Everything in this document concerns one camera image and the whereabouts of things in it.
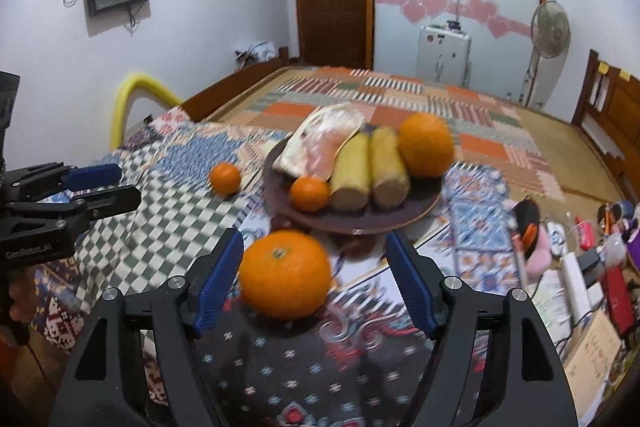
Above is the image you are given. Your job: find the large round orange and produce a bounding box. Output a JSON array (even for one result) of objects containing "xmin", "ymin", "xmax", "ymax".
[{"xmin": 398, "ymin": 113, "xmax": 454, "ymax": 178}]

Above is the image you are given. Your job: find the dark purple plate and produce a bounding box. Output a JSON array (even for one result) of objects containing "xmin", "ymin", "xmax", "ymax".
[{"xmin": 262, "ymin": 138, "xmax": 444, "ymax": 235}]

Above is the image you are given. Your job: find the large pomelo segment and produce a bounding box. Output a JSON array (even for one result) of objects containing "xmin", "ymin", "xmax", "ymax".
[{"xmin": 273, "ymin": 104, "xmax": 367, "ymax": 182}]

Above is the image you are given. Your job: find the person left hand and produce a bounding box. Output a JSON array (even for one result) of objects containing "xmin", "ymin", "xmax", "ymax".
[{"xmin": 9, "ymin": 267, "xmax": 38, "ymax": 324}]

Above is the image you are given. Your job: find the clothes pile by door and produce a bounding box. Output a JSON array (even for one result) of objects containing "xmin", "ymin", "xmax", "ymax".
[{"xmin": 235, "ymin": 41, "xmax": 279, "ymax": 70}]

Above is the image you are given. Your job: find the wooden bed headboard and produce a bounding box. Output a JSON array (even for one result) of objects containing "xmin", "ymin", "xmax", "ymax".
[{"xmin": 572, "ymin": 50, "xmax": 640, "ymax": 202}]

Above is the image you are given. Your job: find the patterned patchwork cloth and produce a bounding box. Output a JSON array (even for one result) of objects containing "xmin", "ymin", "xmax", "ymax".
[{"xmin": 50, "ymin": 126, "xmax": 523, "ymax": 426}]

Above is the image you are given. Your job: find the striped patchwork blanket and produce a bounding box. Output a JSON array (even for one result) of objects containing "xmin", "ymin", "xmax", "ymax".
[{"xmin": 214, "ymin": 67, "xmax": 564, "ymax": 200}]

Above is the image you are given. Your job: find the black orange pouch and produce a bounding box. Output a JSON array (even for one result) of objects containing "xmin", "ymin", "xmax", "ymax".
[{"xmin": 513, "ymin": 196, "xmax": 540, "ymax": 259}]

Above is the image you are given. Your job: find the standing electric fan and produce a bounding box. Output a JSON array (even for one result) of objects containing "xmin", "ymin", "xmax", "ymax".
[{"xmin": 518, "ymin": 0, "xmax": 572, "ymax": 110}]

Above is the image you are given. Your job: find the white appliance box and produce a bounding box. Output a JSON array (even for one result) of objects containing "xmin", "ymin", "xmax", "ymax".
[{"xmin": 416, "ymin": 20, "xmax": 472, "ymax": 88}]

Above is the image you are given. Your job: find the pink plush toy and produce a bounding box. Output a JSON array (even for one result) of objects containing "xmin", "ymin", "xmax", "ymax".
[{"xmin": 521, "ymin": 222, "xmax": 552, "ymax": 279}]

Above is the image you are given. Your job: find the yellow foam tube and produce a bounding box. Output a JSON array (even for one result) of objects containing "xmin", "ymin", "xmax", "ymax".
[{"xmin": 108, "ymin": 72, "xmax": 183, "ymax": 150}]

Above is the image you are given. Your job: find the large orange with stem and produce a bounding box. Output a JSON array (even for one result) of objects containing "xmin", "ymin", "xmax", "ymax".
[{"xmin": 238, "ymin": 230, "xmax": 332, "ymax": 321}]

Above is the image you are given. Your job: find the small tangerine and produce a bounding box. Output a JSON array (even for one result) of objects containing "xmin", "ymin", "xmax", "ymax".
[
  {"xmin": 208, "ymin": 162, "xmax": 242, "ymax": 197},
  {"xmin": 288, "ymin": 176, "xmax": 331, "ymax": 212}
]

